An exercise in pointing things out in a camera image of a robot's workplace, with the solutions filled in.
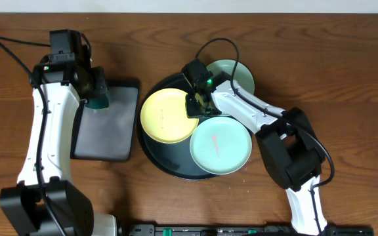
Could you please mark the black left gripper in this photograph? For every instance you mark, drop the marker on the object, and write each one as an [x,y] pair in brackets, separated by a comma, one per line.
[99,76]

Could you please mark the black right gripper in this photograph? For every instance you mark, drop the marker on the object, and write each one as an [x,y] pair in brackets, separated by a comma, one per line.
[191,111]

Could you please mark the green yellow sponge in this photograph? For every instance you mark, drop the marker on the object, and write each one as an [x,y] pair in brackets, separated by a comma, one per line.
[98,102]

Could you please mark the yellow plate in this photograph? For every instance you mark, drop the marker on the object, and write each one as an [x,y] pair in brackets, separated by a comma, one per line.
[163,116]

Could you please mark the light teal plate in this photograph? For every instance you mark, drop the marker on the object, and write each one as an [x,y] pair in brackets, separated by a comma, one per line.
[220,145]

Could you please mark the sage green plate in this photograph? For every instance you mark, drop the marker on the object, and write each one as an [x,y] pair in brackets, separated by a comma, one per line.
[222,69]

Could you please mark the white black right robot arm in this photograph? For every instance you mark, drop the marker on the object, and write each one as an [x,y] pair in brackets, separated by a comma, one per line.
[292,155]

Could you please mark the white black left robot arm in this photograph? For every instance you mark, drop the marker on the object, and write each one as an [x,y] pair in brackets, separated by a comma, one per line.
[44,200]

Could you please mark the black rectangular tray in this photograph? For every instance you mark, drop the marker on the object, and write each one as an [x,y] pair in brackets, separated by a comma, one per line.
[107,134]

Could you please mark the black round tray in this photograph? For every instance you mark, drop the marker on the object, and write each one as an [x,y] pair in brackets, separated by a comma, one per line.
[174,159]

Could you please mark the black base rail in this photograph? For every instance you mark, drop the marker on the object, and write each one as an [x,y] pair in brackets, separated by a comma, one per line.
[152,230]

